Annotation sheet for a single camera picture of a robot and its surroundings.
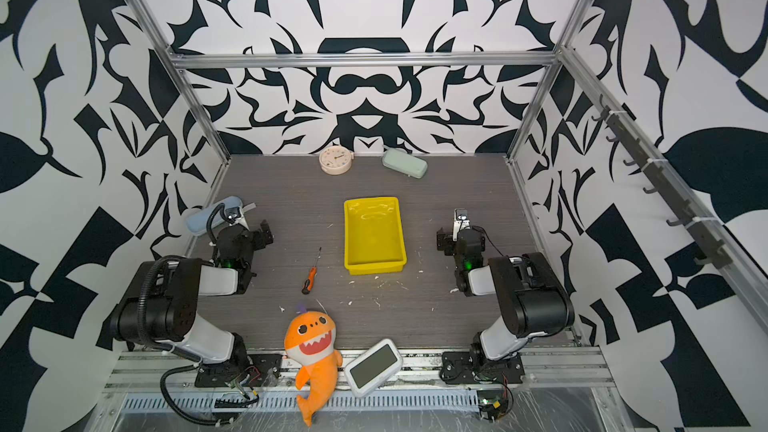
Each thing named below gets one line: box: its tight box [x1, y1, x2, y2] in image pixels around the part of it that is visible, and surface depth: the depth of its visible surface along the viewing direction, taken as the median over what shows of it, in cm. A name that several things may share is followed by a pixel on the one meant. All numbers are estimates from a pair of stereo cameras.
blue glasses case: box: [185, 196, 243, 234], surface depth 101 cm
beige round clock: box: [318, 145, 354, 175], surface depth 117 cm
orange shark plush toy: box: [284, 311, 343, 427], surface depth 72 cm
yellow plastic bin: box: [343, 196, 407, 275], surface depth 96 cm
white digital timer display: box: [344, 338, 403, 398], surface depth 73 cm
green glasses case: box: [382, 148, 429, 179], surface depth 118 cm
